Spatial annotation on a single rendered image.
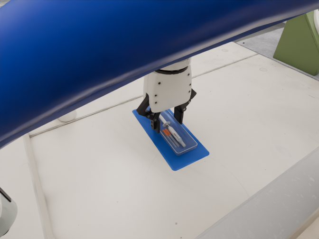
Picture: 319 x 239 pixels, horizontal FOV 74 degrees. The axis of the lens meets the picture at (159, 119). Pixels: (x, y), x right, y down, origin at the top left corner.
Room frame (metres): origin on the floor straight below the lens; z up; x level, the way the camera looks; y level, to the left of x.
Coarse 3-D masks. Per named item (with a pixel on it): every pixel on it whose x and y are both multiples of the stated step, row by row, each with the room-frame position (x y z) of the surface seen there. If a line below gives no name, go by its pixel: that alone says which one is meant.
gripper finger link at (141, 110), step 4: (148, 96) 0.36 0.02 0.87; (144, 100) 0.36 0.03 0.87; (148, 100) 0.35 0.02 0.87; (140, 104) 0.35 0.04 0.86; (144, 104) 0.35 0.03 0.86; (148, 104) 0.35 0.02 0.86; (140, 108) 0.35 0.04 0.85; (144, 108) 0.35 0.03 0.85; (140, 112) 0.34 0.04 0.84; (144, 112) 0.35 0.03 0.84; (148, 112) 0.35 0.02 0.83; (144, 116) 0.35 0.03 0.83
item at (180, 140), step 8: (160, 112) 0.42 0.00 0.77; (168, 112) 0.42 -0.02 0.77; (160, 120) 0.39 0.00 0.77; (168, 120) 0.39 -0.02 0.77; (176, 120) 0.39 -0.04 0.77; (160, 128) 0.37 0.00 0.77; (168, 128) 0.37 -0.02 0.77; (176, 128) 0.37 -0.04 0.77; (168, 136) 0.34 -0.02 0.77; (176, 136) 0.34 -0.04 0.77; (184, 136) 0.34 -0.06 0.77; (176, 144) 0.31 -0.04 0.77; (184, 144) 0.31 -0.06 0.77; (192, 144) 0.31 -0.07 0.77
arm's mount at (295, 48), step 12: (312, 12) 0.75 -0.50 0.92; (288, 24) 0.77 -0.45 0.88; (300, 24) 0.74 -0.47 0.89; (312, 24) 0.72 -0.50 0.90; (288, 36) 0.76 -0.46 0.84; (300, 36) 0.73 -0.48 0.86; (312, 36) 0.70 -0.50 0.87; (276, 48) 0.78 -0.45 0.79; (288, 48) 0.74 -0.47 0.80; (300, 48) 0.71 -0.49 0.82; (312, 48) 0.68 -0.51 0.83; (288, 60) 0.73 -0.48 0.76; (300, 60) 0.70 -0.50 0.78; (312, 60) 0.67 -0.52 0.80; (312, 72) 0.65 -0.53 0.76
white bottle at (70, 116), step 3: (72, 111) 0.42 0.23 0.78; (75, 111) 0.44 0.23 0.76; (66, 114) 0.41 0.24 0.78; (69, 114) 0.42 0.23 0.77; (72, 114) 0.42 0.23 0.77; (75, 114) 0.43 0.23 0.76; (60, 117) 0.41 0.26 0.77; (63, 117) 0.41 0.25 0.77; (66, 117) 0.41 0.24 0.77; (69, 117) 0.41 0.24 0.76; (72, 117) 0.42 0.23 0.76; (60, 120) 0.41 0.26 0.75; (63, 120) 0.41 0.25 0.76; (66, 120) 0.41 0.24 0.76; (69, 120) 0.41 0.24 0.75
